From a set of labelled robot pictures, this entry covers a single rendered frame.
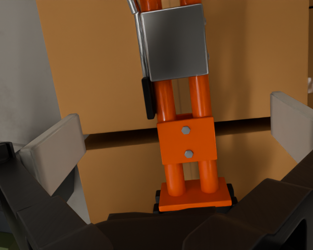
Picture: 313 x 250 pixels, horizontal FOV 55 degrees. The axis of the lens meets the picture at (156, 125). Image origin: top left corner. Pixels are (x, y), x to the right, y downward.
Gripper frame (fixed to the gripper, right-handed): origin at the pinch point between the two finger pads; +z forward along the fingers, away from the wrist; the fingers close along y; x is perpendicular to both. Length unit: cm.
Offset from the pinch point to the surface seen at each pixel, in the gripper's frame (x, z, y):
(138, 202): -22.0, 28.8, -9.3
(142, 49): 4.7, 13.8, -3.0
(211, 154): -7.3, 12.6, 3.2
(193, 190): -12.4, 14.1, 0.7
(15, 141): -37, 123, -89
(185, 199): -12.4, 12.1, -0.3
